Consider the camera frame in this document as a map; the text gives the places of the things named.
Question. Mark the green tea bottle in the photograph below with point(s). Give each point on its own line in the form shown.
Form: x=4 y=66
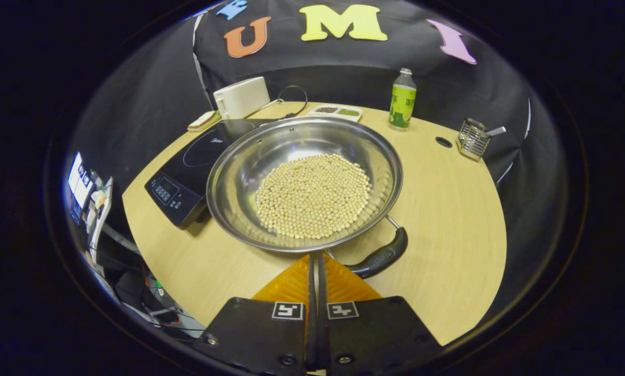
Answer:
x=402 y=102

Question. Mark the black induction cooktop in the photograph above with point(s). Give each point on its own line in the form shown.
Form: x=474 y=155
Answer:
x=187 y=172

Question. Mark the stainless steel pot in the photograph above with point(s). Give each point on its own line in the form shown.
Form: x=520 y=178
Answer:
x=244 y=172

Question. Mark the white toaster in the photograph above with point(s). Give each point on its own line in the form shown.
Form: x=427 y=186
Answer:
x=242 y=96

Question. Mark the metal spoon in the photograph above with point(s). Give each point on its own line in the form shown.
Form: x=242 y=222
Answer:
x=496 y=131

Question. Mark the white divided bean dish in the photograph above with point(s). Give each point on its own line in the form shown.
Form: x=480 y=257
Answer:
x=338 y=112

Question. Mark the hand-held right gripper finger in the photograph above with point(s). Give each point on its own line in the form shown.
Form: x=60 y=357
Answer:
x=322 y=282
x=310 y=282

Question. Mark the black backdrop cloth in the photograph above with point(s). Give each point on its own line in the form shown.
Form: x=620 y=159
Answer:
x=343 y=73

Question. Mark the white electronic equipment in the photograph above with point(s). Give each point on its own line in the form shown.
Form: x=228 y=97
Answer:
x=80 y=183

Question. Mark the pile of soybeans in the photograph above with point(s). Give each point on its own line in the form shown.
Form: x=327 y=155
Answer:
x=312 y=196

